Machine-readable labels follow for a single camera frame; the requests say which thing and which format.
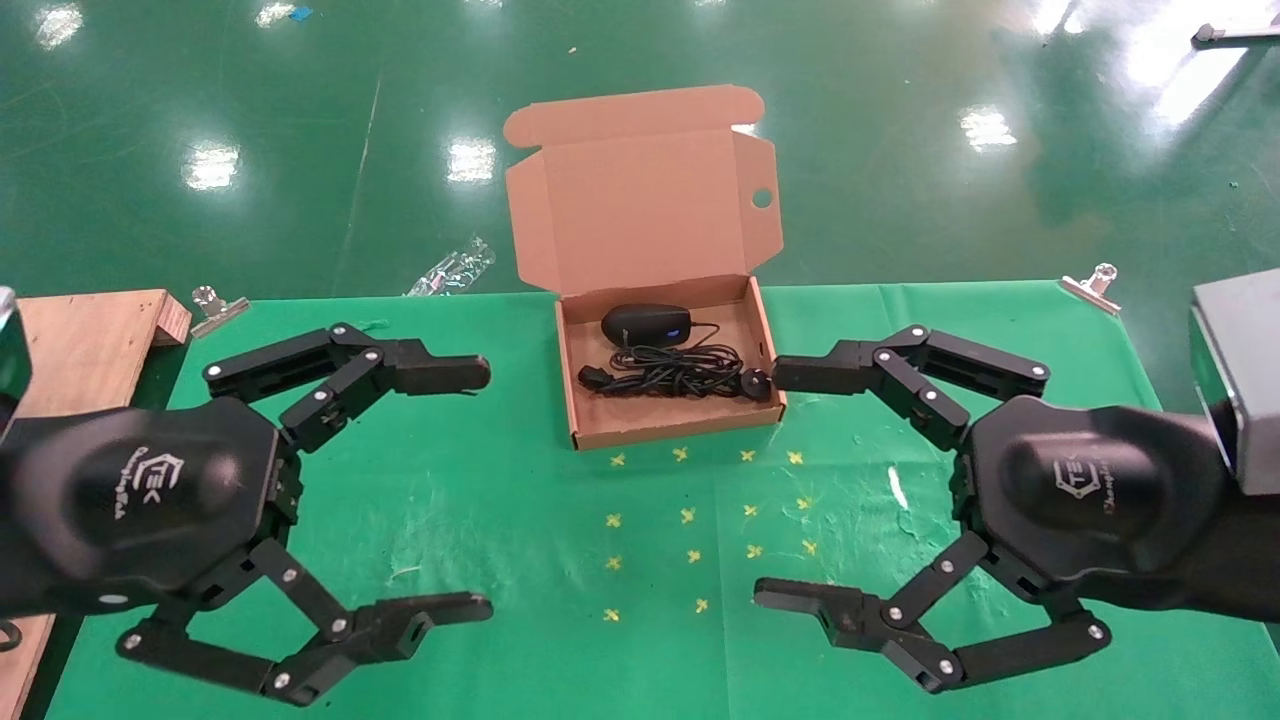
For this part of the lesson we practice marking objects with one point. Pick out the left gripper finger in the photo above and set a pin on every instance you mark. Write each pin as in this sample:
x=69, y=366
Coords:
x=430, y=375

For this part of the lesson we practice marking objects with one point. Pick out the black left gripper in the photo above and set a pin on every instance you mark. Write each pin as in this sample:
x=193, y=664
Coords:
x=130, y=500

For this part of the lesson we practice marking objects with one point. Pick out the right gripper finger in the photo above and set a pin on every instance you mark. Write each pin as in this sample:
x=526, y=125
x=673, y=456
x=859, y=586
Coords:
x=830, y=368

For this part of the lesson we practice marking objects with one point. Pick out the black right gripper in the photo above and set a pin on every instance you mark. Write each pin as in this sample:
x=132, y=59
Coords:
x=1100, y=500

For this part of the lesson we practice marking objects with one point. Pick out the open brown cardboard box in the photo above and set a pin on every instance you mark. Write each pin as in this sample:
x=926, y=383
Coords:
x=640, y=200

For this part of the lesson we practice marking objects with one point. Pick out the clear crumpled plastic wrapper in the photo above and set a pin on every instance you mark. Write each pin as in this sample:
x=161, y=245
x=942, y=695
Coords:
x=455, y=268

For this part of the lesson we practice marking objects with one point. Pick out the white tape scrap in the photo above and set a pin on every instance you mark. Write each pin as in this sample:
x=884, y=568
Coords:
x=896, y=487

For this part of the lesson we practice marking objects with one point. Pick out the silver metal binder clip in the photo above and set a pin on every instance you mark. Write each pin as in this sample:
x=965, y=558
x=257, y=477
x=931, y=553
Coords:
x=1092, y=288
x=218, y=312

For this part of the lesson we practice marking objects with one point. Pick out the green table cloth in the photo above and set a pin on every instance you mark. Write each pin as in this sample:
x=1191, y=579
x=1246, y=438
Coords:
x=620, y=660

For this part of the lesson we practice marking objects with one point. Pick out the brown wooden board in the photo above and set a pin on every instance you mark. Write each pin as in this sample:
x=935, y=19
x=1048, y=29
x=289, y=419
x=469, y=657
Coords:
x=100, y=340

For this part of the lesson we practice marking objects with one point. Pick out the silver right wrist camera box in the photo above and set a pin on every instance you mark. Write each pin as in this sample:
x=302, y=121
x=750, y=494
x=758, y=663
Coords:
x=1245, y=380

